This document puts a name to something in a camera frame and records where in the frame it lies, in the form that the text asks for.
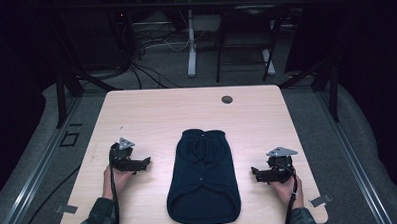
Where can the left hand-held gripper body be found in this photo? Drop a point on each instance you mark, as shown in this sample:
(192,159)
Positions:
(123,158)

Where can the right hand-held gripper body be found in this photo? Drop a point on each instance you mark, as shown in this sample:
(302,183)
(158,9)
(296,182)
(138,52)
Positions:
(281,165)

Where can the person's left hand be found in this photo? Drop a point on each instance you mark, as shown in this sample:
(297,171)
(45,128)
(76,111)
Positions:
(119,181)

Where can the person's right hand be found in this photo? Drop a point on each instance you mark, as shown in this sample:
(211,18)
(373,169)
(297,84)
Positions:
(286,190)

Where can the grey metal table clip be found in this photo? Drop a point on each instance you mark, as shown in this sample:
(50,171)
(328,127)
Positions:
(320,200)
(67,209)

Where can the dark blue garment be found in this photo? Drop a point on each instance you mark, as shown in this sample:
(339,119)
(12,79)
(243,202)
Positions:
(202,178)

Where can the white desk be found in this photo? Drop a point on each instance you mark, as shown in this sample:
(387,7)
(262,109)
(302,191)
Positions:
(191,42)

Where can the black chair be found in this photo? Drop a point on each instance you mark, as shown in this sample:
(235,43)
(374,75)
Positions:
(246,20)

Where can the aluminium floor rail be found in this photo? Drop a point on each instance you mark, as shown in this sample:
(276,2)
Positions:
(31,171)
(351,153)

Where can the black metal frame stand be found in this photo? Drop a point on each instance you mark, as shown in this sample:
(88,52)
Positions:
(65,80)
(325,84)

